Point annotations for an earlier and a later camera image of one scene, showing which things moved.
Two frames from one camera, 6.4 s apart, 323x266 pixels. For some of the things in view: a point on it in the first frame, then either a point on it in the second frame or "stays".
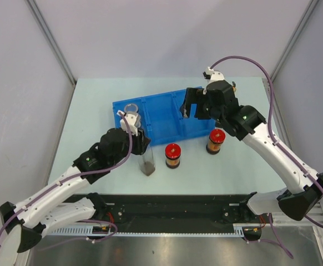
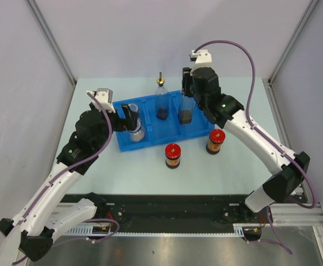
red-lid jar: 216,137 stays
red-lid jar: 172,153 stays
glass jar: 131,110 stays
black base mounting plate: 177,211 stays
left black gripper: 141,142 to 131,117
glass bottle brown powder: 147,160 to 162,99
